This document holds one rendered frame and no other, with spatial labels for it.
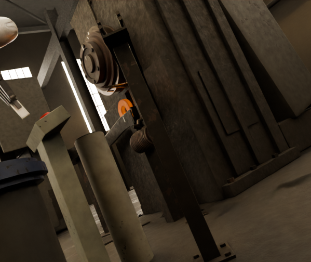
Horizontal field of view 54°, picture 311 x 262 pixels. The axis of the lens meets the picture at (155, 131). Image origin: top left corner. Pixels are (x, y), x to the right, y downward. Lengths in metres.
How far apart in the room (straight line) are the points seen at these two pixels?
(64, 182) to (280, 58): 1.89
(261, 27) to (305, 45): 5.51
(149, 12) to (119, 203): 1.18
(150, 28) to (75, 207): 1.20
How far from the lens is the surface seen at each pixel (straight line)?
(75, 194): 1.08
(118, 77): 2.01
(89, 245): 1.08
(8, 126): 4.58
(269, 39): 2.52
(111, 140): 2.31
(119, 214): 1.16
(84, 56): 2.22
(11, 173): 0.65
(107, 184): 1.15
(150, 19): 1.91
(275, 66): 2.41
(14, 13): 13.21
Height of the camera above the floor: 0.30
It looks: 6 degrees up
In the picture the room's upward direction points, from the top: 23 degrees counter-clockwise
